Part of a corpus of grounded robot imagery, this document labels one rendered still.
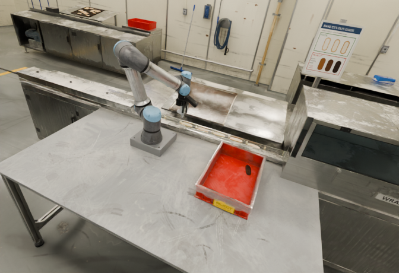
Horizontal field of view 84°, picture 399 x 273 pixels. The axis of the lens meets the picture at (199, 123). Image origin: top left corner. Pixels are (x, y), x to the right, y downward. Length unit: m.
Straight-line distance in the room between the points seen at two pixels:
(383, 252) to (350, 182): 0.64
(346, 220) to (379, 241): 0.25
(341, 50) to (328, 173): 1.11
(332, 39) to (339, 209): 1.32
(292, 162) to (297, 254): 0.53
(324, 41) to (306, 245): 1.58
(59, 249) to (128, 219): 1.06
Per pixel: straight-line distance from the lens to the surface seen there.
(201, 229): 1.23
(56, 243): 2.27
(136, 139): 1.61
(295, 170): 1.59
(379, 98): 3.52
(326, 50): 2.26
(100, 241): 2.18
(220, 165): 1.55
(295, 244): 1.35
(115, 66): 4.75
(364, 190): 1.71
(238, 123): 1.90
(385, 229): 1.97
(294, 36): 4.91
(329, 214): 1.85
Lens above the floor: 1.85
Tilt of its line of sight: 32 degrees down
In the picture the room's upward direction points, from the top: 9 degrees clockwise
